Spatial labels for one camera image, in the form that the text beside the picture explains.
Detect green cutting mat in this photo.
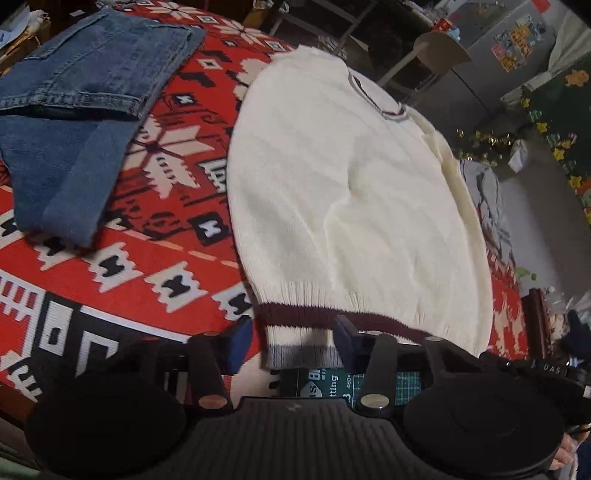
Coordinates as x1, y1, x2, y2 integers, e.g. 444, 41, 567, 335
277, 367, 426, 408

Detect beige chair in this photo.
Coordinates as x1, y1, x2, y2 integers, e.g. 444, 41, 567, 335
379, 31, 472, 95

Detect blue jeans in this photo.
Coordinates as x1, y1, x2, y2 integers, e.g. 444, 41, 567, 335
0, 9, 207, 248

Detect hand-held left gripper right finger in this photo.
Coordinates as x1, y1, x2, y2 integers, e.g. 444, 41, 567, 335
333, 315, 481, 411

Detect grey refrigerator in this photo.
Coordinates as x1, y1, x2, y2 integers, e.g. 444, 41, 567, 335
441, 0, 561, 137

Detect colourful fridge stickers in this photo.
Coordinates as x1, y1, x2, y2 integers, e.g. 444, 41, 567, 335
491, 15, 546, 73

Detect white paper sheet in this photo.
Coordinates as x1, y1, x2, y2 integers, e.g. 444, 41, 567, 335
507, 137, 530, 175

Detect green festive wall banner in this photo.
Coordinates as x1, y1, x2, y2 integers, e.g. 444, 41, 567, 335
521, 65, 591, 224

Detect grey garment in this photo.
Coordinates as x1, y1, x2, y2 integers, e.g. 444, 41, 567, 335
461, 161, 517, 269

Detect red patterned blanket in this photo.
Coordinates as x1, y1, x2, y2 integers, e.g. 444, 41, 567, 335
0, 0, 532, 416

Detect small tinsel tree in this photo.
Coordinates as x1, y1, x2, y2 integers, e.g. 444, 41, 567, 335
455, 129, 515, 168

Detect wooden nightstand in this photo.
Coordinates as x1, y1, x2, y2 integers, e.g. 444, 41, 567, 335
521, 287, 557, 363

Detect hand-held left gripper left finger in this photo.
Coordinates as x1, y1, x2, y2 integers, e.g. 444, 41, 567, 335
128, 318, 254, 414

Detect person's right hand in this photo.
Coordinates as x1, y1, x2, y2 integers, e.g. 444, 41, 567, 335
551, 438, 578, 474

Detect white knit sweater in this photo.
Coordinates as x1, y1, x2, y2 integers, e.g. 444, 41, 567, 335
228, 45, 495, 371

